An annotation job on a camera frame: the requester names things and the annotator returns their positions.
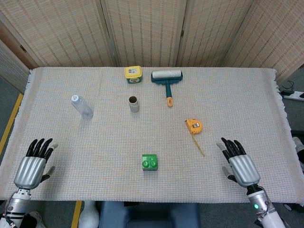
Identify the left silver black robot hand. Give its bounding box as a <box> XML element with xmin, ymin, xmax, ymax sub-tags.
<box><xmin>13</xmin><ymin>138</ymin><xmax>59</xmax><ymax>190</ymax></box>

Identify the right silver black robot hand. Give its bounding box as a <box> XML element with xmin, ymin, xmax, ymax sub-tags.
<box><xmin>215</xmin><ymin>137</ymin><xmax>261</xmax><ymax>188</ymax></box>

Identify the green toy block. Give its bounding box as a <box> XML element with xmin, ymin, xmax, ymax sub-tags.
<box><xmin>142</xmin><ymin>153</ymin><xmax>159</xmax><ymax>171</ymax></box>

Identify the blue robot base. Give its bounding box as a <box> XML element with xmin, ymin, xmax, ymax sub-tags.
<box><xmin>98</xmin><ymin>201</ymin><xmax>200</xmax><ymax>228</ymax></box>

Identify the white shoe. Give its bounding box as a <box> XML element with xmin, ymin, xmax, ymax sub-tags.
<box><xmin>28</xmin><ymin>210</ymin><xmax>47</xmax><ymax>228</ymax></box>
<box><xmin>292</xmin><ymin>136</ymin><xmax>304</xmax><ymax>164</ymax></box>

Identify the yellow tape measure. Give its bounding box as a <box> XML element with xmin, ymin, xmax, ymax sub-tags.
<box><xmin>185</xmin><ymin>118</ymin><xmax>206</xmax><ymax>157</ymax></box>

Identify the white rounded robot part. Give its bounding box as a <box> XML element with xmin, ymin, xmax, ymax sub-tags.
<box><xmin>78</xmin><ymin>200</ymin><xmax>100</xmax><ymax>228</ymax></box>

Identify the clear plastic water bottle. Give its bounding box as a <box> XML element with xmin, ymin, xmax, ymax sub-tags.
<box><xmin>71</xmin><ymin>94</ymin><xmax>94</xmax><ymax>119</ymax></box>

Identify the white power strip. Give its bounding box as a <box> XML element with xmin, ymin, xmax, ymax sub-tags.
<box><xmin>281</xmin><ymin>91</ymin><xmax>304</xmax><ymax>102</ymax></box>

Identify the beige woven tablecloth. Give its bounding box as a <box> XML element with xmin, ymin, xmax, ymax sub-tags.
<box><xmin>0</xmin><ymin>66</ymin><xmax>304</xmax><ymax>205</ymax></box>

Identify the teal lint roller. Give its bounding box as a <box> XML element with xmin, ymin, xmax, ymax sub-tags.
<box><xmin>151</xmin><ymin>69</ymin><xmax>184</xmax><ymax>107</ymax></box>

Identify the grey cardboard tube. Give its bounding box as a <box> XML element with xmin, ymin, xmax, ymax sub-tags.
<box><xmin>128</xmin><ymin>95</ymin><xmax>140</xmax><ymax>113</ymax></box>

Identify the yellow-lidded green container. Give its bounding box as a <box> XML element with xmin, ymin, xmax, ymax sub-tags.
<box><xmin>124</xmin><ymin>66</ymin><xmax>143</xmax><ymax>84</ymax></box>

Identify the beige folding screen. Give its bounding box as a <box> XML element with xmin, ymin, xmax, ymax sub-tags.
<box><xmin>0</xmin><ymin>0</ymin><xmax>304</xmax><ymax>84</ymax></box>

